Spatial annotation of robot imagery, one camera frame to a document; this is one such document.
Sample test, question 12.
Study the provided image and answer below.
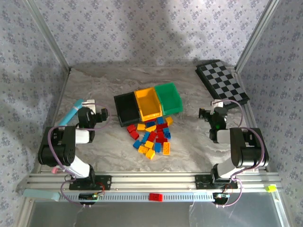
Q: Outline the blue toy microphone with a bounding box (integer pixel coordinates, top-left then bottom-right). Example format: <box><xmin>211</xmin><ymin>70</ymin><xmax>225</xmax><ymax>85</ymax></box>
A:
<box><xmin>58</xmin><ymin>98</ymin><xmax>84</xmax><ymax>127</ymax></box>

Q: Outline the black plastic bin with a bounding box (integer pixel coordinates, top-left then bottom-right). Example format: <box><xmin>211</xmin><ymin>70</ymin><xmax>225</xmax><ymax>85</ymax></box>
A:
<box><xmin>113</xmin><ymin>91</ymin><xmax>143</xmax><ymax>128</ymax></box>

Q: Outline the green plastic bin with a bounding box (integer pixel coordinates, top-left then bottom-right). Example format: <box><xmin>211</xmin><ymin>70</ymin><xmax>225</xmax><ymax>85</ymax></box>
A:
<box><xmin>153</xmin><ymin>81</ymin><xmax>184</xmax><ymax>116</ymax></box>

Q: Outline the black grey chessboard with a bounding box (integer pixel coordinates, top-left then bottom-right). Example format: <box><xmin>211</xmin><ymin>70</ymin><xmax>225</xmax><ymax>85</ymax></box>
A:
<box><xmin>195</xmin><ymin>59</ymin><xmax>251</xmax><ymax>111</ymax></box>

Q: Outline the yellow plastic bin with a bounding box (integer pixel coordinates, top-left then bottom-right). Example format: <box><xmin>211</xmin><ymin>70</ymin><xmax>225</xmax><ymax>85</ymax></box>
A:
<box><xmin>134</xmin><ymin>87</ymin><xmax>164</xmax><ymax>122</ymax></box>

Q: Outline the small circuit board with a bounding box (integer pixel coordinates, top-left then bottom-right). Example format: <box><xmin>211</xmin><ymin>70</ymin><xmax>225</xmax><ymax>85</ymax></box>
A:
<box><xmin>212</xmin><ymin>192</ymin><xmax>231</xmax><ymax>201</ymax></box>
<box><xmin>78</xmin><ymin>192</ymin><xmax>100</xmax><ymax>201</ymax></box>

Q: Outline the light blue flat plate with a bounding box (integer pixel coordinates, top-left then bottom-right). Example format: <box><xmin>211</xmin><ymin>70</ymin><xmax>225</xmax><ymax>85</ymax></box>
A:
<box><xmin>22</xmin><ymin>188</ymin><xmax>61</xmax><ymax>202</ymax></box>

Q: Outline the flat red lego brick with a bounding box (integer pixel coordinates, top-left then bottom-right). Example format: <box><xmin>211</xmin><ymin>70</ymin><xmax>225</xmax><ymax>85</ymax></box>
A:
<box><xmin>149</xmin><ymin>192</ymin><xmax>164</xmax><ymax>202</ymax></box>

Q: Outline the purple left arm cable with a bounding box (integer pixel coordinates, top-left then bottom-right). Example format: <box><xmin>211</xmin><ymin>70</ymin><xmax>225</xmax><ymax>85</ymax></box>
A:
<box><xmin>47</xmin><ymin>104</ymin><xmax>111</xmax><ymax>209</ymax></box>

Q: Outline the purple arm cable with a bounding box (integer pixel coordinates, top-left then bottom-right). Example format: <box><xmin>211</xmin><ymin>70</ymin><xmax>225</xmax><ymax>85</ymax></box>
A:
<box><xmin>47</xmin><ymin>104</ymin><xmax>111</xmax><ymax>209</ymax></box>
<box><xmin>216</xmin><ymin>99</ymin><xmax>267</xmax><ymax>209</ymax></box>

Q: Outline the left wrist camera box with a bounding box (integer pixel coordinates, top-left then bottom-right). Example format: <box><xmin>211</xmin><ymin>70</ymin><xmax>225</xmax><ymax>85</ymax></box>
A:
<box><xmin>81</xmin><ymin>99</ymin><xmax>96</xmax><ymax>113</ymax></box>

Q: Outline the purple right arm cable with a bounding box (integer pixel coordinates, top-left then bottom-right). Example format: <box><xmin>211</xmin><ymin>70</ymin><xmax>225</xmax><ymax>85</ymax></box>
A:
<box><xmin>216</xmin><ymin>99</ymin><xmax>267</xmax><ymax>209</ymax></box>

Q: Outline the aluminium side rail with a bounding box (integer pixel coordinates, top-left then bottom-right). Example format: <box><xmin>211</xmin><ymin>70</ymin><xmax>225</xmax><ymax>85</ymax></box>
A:
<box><xmin>33</xmin><ymin>68</ymin><xmax>71</xmax><ymax>175</ymax></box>
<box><xmin>235</xmin><ymin>68</ymin><xmax>272</xmax><ymax>172</ymax></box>

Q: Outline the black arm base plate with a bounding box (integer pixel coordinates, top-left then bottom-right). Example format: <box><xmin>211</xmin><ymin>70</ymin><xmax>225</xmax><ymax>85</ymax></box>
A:
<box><xmin>195</xmin><ymin>174</ymin><xmax>239</xmax><ymax>190</ymax></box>
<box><xmin>69</xmin><ymin>175</ymin><xmax>112</xmax><ymax>191</ymax></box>

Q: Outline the long aluminium mounting rail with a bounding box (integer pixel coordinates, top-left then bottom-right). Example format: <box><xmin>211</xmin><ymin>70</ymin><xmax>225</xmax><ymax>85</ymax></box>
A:
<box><xmin>23</xmin><ymin>172</ymin><xmax>283</xmax><ymax>192</ymax></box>

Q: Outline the grey slotted cable duct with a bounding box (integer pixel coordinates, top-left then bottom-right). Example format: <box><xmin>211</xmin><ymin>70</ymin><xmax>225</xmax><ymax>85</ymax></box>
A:
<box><xmin>58</xmin><ymin>191</ymin><xmax>215</xmax><ymax>203</ymax></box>

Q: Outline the aluminium frame post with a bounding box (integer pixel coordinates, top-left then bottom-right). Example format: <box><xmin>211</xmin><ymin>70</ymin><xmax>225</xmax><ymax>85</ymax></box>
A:
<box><xmin>25</xmin><ymin>0</ymin><xmax>72</xmax><ymax>71</ymax></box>
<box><xmin>235</xmin><ymin>0</ymin><xmax>282</xmax><ymax>71</ymax></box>

